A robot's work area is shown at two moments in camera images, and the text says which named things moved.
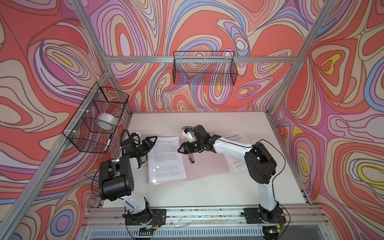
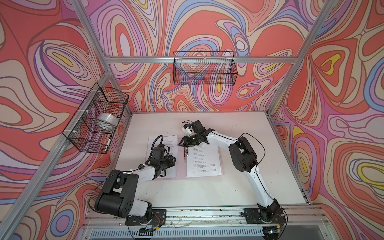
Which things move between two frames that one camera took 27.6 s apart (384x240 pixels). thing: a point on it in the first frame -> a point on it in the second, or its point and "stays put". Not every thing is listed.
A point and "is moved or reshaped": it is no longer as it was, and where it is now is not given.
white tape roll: (107, 121) stays put
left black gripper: (150, 144) -> (169, 158)
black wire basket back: (206, 67) stays put
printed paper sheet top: (165, 162) is moved or reshaped
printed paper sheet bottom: (236, 164) is moved or reshaped
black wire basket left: (95, 122) stays put
